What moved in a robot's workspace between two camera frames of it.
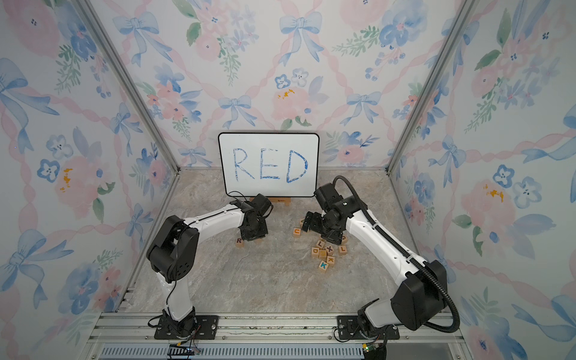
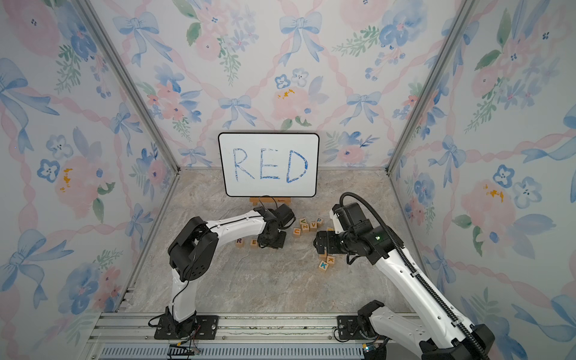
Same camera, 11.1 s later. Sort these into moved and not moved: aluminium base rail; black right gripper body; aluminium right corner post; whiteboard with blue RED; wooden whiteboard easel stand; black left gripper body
Moved: black left gripper body; black right gripper body
Not moved: whiteboard with blue RED; aluminium base rail; aluminium right corner post; wooden whiteboard easel stand
